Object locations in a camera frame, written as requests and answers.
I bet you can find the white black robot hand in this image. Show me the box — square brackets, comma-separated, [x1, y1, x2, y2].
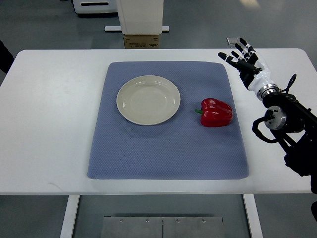
[218, 38, 279, 100]

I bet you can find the red bell pepper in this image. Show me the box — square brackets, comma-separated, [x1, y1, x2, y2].
[195, 98, 233, 127]

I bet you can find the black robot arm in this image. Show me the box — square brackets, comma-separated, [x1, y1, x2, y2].
[252, 74, 317, 194]

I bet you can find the small metal floor plate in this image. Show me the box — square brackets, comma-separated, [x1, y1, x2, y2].
[226, 38, 240, 46]

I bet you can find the cream round plate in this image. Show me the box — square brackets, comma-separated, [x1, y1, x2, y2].
[116, 75, 181, 126]

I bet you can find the blue textured mat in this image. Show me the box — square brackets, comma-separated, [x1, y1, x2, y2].
[87, 61, 249, 180]

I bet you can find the cardboard box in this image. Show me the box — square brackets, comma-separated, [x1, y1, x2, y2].
[123, 35, 159, 49]

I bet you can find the white right table leg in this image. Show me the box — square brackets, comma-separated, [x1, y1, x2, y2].
[243, 194, 263, 238]

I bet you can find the white table leg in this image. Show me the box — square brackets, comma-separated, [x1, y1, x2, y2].
[60, 195, 80, 238]
[243, 194, 263, 238]

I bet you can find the white machine with slot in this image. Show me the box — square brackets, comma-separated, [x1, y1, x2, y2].
[72, 0, 117, 14]

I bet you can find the white left table leg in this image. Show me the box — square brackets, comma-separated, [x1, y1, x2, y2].
[60, 195, 80, 238]

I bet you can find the dark object at left edge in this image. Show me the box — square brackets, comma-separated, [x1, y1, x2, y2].
[0, 41, 14, 73]

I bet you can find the white pedestal column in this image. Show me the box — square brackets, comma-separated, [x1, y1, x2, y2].
[105, 0, 169, 35]

